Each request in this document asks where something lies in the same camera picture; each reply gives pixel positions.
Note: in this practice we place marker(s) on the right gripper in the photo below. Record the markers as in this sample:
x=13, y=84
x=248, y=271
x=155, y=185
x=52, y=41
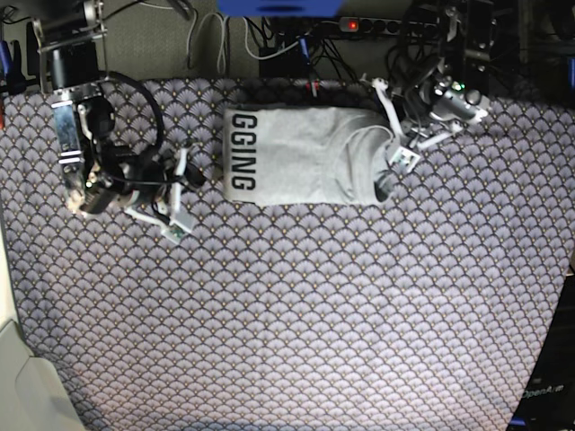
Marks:
x=141, y=179

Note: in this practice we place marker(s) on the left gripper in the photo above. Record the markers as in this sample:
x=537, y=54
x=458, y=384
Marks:
x=417, y=104

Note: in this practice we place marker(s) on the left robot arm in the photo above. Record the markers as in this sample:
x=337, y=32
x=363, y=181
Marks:
x=437, y=69

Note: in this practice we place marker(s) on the blue box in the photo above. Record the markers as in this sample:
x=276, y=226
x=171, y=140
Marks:
x=280, y=8

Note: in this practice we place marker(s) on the light grey T-shirt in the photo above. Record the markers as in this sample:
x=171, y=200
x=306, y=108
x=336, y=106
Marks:
x=319, y=155

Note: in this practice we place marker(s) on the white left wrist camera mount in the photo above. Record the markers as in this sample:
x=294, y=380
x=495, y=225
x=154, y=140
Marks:
x=400, y=130

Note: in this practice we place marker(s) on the black box behind table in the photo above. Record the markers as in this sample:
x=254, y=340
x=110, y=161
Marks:
x=289, y=65

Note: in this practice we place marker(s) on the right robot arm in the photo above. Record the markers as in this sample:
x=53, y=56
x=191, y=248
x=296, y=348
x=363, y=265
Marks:
x=96, y=172

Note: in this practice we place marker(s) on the grey plastic bin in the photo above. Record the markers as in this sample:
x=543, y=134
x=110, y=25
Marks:
x=32, y=394

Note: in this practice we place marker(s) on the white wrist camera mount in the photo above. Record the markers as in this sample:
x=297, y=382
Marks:
x=400, y=130
x=168, y=212

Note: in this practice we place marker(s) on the red black table clamp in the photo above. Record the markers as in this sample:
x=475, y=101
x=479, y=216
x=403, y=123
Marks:
x=313, y=86

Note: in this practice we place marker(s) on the fan-patterned table cloth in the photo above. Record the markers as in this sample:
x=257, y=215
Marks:
x=447, y=308

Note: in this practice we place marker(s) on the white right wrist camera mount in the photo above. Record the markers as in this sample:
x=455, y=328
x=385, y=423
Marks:
x=168, y=212

